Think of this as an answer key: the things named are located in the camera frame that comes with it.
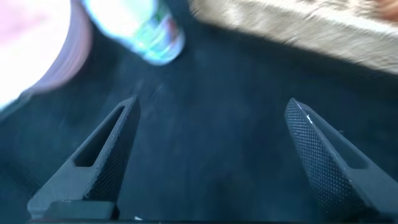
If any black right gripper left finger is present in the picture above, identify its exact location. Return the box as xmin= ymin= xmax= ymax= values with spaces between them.
xmin=27 ymin=95 xmax=142 ymax=218

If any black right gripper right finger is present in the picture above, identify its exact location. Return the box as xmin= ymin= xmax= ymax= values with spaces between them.
xmin=284 ymin=98 xmax=398 ymax=223

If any pink bowl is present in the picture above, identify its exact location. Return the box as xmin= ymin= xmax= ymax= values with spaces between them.
xmin=0 ymin=0 xmax=94 ymax=110

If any small white foil-lid drink bottle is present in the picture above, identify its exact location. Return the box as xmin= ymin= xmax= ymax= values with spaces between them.
xmin=81 ymin=0 xmax=187 ymax=66

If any black table cloth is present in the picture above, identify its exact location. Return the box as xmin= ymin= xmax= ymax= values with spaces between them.
xmin=0 ymin=0 xmax=398 ymax=224

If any wicker basket with brown handles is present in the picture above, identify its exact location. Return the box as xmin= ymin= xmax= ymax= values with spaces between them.
xmin=188 ymin=0 xmax=398 ymax=75

